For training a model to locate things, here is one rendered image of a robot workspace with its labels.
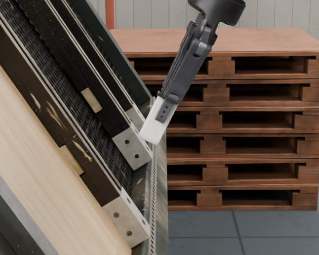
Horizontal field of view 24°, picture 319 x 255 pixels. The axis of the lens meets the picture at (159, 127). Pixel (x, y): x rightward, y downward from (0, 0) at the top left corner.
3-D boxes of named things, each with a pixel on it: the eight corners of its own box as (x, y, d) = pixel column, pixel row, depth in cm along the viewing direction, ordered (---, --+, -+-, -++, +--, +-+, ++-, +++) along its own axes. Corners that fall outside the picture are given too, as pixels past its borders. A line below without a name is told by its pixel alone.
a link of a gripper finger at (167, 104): (179, 90, 103) (180, 95, 100) (163, 122, 105) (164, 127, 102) (169, 86, 103) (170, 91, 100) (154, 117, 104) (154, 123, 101)
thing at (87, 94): (95, 113, 223) (103, 108, 223) (80, 91, 221) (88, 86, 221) (95, 111, 226) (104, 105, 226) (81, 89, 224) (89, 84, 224)
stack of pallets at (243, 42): (294, 159, 509) (302, 26, 483) (325, 210, 424) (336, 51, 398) (107, 161, 507) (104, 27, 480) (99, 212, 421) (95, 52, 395)
